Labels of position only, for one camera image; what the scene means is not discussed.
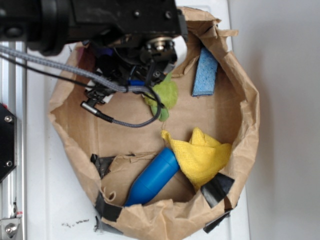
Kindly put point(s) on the green plush frog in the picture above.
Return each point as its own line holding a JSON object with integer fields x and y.
{"x": 167, "y": 91}

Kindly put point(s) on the light blue sponge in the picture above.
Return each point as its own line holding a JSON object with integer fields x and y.
{"x": 205, "y": 77}

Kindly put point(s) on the yellow mesh cloth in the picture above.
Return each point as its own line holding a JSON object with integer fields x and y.
{"x": 201, "y": 158}

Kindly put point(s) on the black mounting plate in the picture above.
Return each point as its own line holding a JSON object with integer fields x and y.
{"x": 8, "y": 142}

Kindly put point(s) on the white plastic tray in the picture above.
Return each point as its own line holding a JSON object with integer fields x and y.
{"x": 57, "y": 208}

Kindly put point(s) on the aluminum frame rail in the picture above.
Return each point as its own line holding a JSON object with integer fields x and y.
{"x": 13, "y": 223}

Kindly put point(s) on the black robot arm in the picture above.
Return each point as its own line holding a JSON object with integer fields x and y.
{"x": 45, "y": 26}

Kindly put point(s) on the blue plastic capsule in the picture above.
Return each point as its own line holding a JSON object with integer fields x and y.
{"x": 153, "y": 178}

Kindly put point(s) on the brown paper bag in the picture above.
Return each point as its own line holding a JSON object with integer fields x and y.
{"x": 107, "y": 158}

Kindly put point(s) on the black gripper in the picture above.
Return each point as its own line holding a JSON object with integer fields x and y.
{"x": 149, "y": 34}

